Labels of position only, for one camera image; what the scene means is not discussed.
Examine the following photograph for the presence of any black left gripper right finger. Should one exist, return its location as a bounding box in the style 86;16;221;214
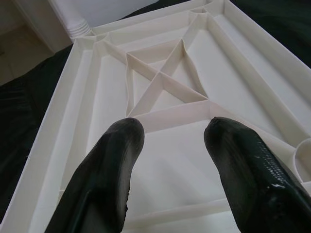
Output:
204;116;311;233

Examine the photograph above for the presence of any white plastic table top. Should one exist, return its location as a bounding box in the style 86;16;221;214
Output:
0;0;311;233

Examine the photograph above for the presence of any white plastic table leg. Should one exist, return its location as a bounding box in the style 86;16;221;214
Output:
297;139;311;170
47;0;93;39

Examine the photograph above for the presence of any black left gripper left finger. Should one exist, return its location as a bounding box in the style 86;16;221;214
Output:
47;117;146;233

